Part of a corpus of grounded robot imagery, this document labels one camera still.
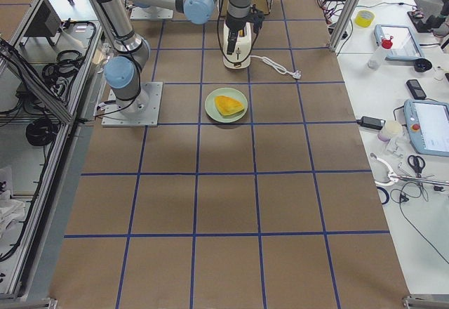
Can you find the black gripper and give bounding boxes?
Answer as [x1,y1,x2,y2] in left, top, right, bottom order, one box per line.
[225,3,264,55]

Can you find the white two-slot toaster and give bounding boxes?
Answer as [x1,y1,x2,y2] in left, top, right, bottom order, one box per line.
[222,23,252,70]

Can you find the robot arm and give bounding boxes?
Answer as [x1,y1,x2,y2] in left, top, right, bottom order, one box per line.
[91,0,264,113]

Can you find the light green plate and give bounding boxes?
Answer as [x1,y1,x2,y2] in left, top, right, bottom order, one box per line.
[204,88,248,123]

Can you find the triangular golden pastry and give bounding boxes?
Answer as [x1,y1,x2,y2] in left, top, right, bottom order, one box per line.
[214,95,245,117]

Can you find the yellow tape roll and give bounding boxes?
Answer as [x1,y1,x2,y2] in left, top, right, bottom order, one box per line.
[354,10,375,28]

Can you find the black power adapter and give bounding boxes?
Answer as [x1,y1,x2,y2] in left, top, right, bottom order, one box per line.
[356,116,385,130]

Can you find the teach pendant far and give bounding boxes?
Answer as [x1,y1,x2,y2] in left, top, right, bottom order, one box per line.
[374,24,424,61]

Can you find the teach pendant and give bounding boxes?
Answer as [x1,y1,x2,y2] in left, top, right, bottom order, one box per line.
[374,24,424,61]
[393,99,448,157]

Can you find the teach pendant near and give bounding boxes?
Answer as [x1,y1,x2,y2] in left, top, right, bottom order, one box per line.
[393,99,448,157]

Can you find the black scissors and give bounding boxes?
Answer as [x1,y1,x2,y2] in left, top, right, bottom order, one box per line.
[407,154,426,178]

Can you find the white toaster power cable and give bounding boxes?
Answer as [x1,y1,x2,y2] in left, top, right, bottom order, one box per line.
[249,54,303,79]

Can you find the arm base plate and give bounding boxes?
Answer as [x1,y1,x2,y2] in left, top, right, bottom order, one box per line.
[130,6,173,21]
[101,82,163,127]

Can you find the aluminium frame post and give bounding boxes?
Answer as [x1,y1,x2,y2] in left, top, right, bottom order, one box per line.
[328,0,359,51]

